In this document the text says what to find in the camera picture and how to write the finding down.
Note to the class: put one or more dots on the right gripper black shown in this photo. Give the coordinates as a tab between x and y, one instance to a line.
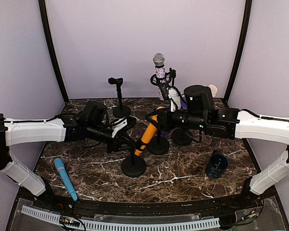
164	116

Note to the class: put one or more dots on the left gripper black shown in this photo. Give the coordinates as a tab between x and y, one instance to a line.
115	146

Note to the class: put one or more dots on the orange microphone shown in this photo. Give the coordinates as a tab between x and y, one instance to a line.
145	139

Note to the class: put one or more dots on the black stand of orange microphone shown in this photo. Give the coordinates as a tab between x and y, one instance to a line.
133	166

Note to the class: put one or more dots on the black stand of blue microphone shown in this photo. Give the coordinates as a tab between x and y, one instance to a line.
121	110

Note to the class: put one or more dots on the blue microphone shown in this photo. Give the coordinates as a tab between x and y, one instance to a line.
65	178

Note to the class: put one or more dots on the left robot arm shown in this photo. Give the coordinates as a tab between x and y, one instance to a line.
90	123

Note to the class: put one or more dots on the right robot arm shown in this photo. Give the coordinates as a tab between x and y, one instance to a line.
229	123

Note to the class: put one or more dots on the black stand of purple microphone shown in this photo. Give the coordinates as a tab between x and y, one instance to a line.
158	145

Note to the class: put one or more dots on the black stand of pink microphone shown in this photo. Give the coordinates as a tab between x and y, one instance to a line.
182	137

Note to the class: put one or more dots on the purple microphone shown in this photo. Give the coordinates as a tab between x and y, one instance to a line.
183	102

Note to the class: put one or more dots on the silver glitter microphone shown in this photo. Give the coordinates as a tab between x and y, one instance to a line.
160	73

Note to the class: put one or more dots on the pink microphone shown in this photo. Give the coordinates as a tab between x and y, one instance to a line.
213	89

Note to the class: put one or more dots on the dark blue mug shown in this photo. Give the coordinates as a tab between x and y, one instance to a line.
217	165

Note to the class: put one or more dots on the small circuit board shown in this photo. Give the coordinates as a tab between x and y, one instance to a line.
68	222

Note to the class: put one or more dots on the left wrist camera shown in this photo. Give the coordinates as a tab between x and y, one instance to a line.
123	124

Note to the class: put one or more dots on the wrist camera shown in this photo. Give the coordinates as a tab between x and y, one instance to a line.
170	94
123	124

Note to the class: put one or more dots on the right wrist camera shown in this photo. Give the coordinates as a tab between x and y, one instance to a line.
170	94

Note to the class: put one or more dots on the black tripod shock-mount stand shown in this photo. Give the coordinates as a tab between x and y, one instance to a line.
170	76

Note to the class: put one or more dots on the white slotted cable duct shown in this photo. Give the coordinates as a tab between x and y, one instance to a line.
91	225

